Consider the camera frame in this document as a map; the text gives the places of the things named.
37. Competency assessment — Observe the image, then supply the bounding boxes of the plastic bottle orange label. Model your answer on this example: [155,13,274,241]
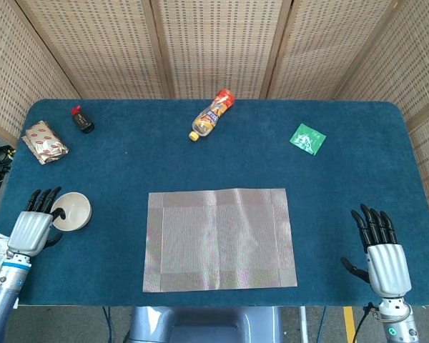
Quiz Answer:
[189,89,236,142]

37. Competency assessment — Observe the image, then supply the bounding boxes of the blue felt table cover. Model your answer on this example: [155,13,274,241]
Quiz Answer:
[0,99,429,308]

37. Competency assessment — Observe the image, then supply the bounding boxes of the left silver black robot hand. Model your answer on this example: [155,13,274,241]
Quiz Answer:
[6,186,67,257]

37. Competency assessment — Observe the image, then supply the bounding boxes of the grey woven placemat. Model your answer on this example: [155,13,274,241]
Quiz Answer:
[142,188,298,293]

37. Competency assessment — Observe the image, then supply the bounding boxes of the blue-grey robot torso base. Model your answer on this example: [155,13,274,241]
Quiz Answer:
[124,306,283,343]

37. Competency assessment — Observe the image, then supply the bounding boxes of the blue cable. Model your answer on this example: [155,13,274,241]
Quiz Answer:
[316,306,328,343]
[102,306,112,343]

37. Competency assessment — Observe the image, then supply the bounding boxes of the white table leg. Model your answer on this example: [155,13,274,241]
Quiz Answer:
[298,306,310,343]

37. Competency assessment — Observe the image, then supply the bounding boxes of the woven bamboo folding screen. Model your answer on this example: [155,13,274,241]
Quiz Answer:
[0,0,429,233]

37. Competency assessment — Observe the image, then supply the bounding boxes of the small black bottle red cap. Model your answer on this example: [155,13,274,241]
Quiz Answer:
[70,105,95,135]

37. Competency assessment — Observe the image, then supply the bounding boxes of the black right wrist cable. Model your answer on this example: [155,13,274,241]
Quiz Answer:
[353,302,380,343]

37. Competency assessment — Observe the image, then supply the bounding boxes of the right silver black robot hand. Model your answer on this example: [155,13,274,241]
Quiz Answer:
[340,203,413,298]

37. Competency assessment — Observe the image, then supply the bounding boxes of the white bowl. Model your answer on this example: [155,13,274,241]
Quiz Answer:
[51,192,92,232]

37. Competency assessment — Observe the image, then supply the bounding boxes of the green tea sachet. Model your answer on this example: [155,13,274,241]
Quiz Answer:
[289,123,327,156]

